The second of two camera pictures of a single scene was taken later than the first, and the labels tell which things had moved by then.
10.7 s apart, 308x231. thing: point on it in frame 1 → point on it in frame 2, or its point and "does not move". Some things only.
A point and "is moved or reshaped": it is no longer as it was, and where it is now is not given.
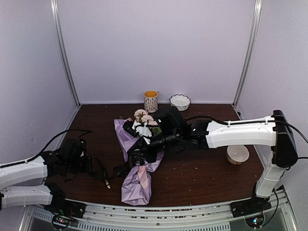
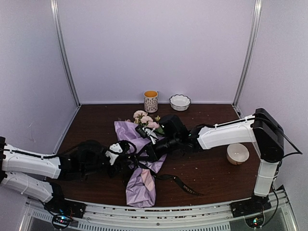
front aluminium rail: [276, 215] does not move
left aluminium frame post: [55, 6] does not move
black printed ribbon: [120, 172] → [159, 176]
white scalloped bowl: [181, 101] does not move
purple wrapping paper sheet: [136, 187] is moved or reshaped
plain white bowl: [237, 154] does not move
